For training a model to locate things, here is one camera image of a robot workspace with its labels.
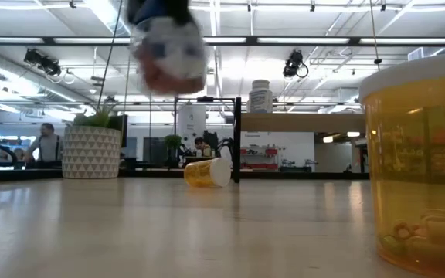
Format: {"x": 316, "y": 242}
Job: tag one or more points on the white cylindrical tank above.
{"x": 191, "y": 119}

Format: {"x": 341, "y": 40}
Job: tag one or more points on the black ceiling-mounted device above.
{"x": 43, "y": 62}
{"x": 293, "y": 63}

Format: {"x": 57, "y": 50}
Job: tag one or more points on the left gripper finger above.
{"x": 184, "y": 15}
{"x": 135, "y": 11}

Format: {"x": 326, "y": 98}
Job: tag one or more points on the black metal table frame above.
{"x": 14, "y": 175}

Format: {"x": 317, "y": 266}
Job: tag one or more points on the orange pill bottle white cap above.
{"x": 419, "y": 154}
{"x": 201, "y": 173}

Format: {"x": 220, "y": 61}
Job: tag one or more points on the potted plant in patterned pot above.
{"x": 91, "y": 154}

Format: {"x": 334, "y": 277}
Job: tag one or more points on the wooden shelf with black frame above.
{"x": 303, "y": 123}

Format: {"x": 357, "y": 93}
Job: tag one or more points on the white shelf with red bins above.
{"x": 259, "y": 166}

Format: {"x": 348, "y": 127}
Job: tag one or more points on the white labelled medicine bottle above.
{"x": 260, "y": 98}

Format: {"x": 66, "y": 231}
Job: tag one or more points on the green background plant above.
{"x": 173, "y": 141}

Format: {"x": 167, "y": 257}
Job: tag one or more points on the silver ventilation duct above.
{"x": 10, "y": 75}

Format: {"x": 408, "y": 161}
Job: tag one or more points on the clear bottle with blue cap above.
{"x": 168, "y": 65}

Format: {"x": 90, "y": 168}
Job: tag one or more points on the person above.
{"x": 48, "y": 146}
{"x": 200, "y": 143}

